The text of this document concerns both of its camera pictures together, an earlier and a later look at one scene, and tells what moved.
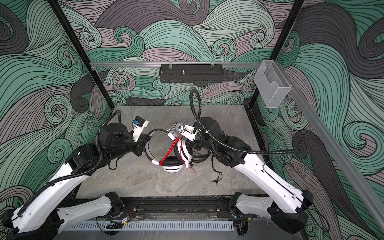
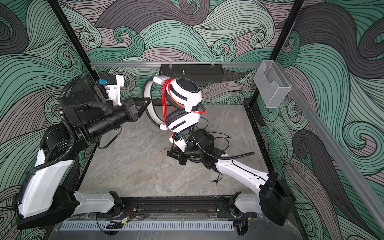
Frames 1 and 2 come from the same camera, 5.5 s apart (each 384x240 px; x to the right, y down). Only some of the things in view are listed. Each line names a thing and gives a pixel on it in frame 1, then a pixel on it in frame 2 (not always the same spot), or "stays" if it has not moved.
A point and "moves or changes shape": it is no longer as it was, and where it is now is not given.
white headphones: [183, 157] -> [183, 96]
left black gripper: [141, 143] -> [129, 108]
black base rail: [178, 207] stays
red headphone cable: [168, 153] moves or changes shape
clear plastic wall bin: [272, 84] stays
